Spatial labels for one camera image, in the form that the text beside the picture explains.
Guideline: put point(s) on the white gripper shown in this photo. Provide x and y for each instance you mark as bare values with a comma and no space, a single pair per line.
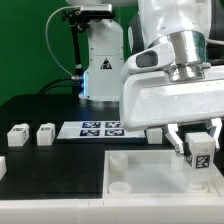
149,99

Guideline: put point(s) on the white square tabletop part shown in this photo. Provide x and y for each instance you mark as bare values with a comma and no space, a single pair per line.
154,173

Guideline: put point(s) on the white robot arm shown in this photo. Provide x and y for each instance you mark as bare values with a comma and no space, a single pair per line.
141,24

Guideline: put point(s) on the AprilTag marker sheet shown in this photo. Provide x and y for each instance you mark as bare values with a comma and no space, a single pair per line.
96,130

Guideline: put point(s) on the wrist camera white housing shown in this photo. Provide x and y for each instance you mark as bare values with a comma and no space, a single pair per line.
151,59

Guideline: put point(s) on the white front fence wall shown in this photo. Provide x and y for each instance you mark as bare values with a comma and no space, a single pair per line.
113,211

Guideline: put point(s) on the white fence wall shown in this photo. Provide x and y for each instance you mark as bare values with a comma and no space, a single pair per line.
113,211
3,168

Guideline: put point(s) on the black camera on stand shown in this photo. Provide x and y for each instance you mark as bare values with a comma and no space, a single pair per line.
79,20

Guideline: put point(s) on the white left fence wall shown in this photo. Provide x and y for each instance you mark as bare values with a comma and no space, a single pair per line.
3,168

